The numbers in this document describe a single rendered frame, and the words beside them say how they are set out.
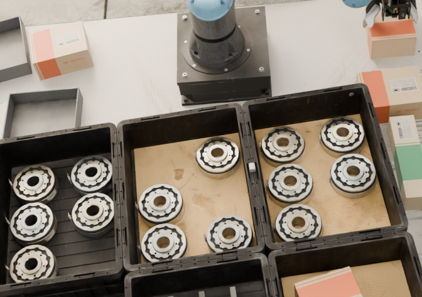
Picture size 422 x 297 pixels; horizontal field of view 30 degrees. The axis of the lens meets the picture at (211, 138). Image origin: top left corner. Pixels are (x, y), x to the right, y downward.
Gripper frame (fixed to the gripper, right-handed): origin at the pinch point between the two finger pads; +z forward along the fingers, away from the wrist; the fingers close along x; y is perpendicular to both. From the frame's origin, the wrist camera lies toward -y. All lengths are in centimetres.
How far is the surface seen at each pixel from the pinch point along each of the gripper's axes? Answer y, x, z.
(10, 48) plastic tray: -8, -111, 5
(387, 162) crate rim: 57, -10, -18
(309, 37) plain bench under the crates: -2.1, -21.8, 5.4
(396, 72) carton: 19.8, -1.2, -2.4
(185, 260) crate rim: 78, -55, -18
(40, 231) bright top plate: 64, -89, -11
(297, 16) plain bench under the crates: -10.7, -24.7, 5.4
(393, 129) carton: 36.9, -4.5, -0.9
